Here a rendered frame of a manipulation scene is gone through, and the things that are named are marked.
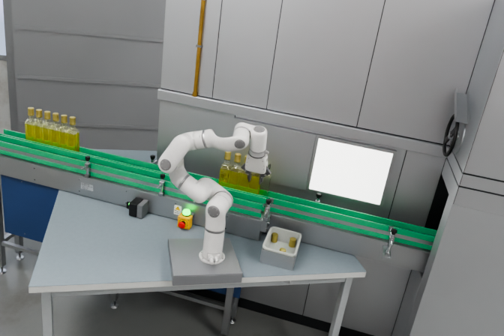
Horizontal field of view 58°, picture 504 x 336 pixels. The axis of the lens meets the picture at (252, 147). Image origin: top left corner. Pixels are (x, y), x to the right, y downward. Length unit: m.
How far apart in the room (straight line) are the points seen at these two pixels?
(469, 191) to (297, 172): 0.90
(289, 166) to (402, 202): 0.65
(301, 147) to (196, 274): 0.91
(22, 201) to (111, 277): 1.14
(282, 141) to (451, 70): 0.93
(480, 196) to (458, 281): 0.45
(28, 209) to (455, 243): 2.45
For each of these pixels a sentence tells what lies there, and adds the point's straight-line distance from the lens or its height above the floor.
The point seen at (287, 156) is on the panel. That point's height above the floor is 1.16.
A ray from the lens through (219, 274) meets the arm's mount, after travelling 2.16.
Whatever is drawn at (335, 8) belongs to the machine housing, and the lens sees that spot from 2.41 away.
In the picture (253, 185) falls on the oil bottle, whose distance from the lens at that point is 2.51.
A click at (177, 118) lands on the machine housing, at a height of 1.23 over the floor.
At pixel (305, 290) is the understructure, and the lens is 3.00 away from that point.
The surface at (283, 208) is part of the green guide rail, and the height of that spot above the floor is 0.92.
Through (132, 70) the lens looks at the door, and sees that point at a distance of 4.64.
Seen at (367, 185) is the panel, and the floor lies 1.09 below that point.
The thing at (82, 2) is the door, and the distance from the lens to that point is 4.57.
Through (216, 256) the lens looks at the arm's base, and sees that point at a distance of 2.21.
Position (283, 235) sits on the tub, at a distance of 2.49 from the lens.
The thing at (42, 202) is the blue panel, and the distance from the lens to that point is 3.08.
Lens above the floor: 2.10
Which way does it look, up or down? 21 degrees down
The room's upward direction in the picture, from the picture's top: 8 degrees clockwise
